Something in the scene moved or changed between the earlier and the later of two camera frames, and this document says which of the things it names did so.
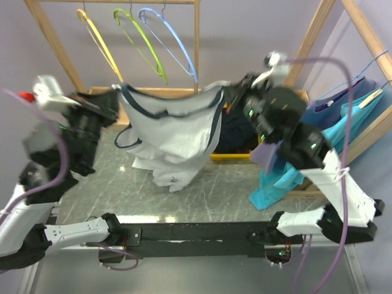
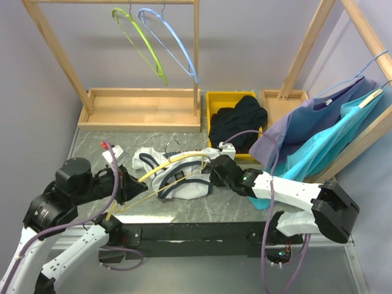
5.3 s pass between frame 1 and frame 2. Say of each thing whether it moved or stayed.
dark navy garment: stayed
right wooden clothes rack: stayed
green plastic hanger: stayed
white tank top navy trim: moved
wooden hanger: stayed
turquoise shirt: stayed
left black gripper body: moved
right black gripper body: moved
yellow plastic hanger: moved
